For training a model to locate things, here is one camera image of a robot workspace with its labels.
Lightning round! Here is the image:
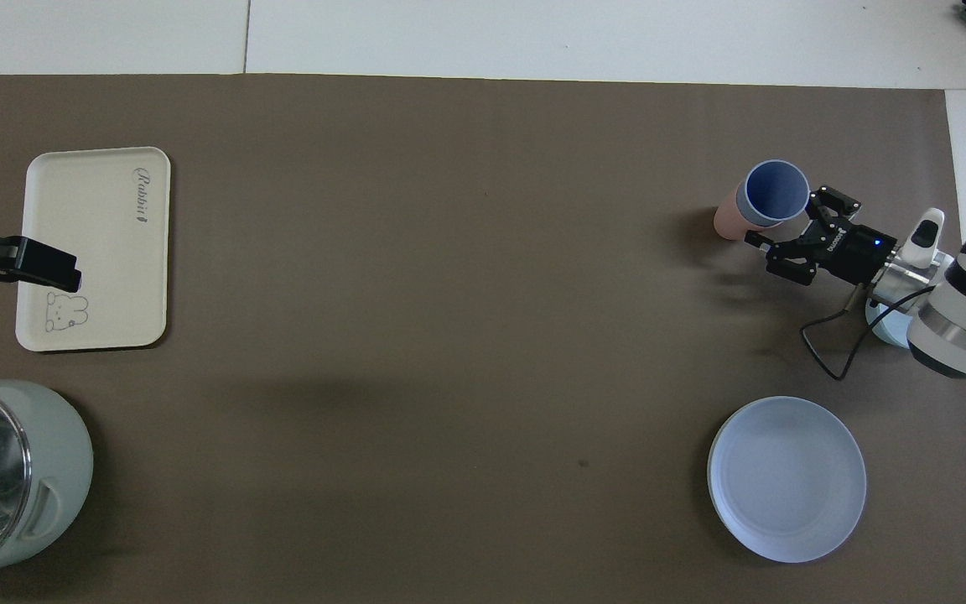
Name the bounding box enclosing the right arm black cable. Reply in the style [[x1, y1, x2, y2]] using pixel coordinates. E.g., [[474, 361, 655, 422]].
[[800, 284, 938, 382]]

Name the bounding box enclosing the blue plastic cup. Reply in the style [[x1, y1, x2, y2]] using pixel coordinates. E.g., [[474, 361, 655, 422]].
[[739, 159, 811, 228]]

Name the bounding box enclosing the pale green cooking pot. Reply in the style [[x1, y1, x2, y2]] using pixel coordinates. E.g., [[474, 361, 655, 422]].
[[0, 380, 95, 586]]

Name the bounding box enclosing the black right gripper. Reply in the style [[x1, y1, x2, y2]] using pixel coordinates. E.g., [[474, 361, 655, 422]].
[[744, 185, 900, 289]]

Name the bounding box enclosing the brown table mat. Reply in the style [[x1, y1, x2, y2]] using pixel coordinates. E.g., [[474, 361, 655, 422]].
[[0, 74, 966, 604]]

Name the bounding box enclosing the cream rabbit print tray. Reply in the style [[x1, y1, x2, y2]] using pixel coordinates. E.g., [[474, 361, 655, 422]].
[[15, 147, 172, 352]]

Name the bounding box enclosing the light blue bowl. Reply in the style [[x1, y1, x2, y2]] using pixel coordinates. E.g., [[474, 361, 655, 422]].
[[865, 297, 920, 350]]

